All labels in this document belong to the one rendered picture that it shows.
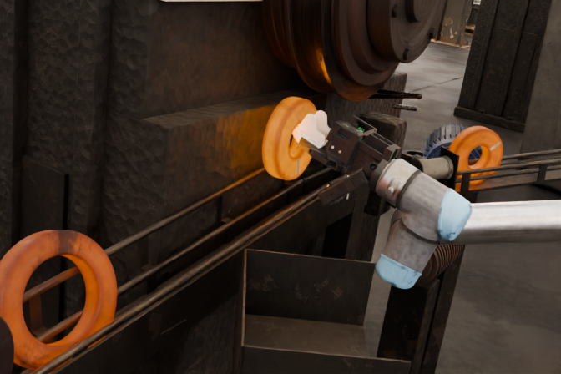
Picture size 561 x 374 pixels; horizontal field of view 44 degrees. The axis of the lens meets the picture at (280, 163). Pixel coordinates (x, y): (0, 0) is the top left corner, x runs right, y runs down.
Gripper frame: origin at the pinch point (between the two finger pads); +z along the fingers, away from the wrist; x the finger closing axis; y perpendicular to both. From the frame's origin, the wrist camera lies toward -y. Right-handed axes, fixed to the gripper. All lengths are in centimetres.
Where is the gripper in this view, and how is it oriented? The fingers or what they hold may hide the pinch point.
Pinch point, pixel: (292, 128)
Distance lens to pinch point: 128.9
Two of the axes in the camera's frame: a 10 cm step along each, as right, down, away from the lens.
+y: 3.3, -8.3, -4.4
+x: -5.5, 2.1, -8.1
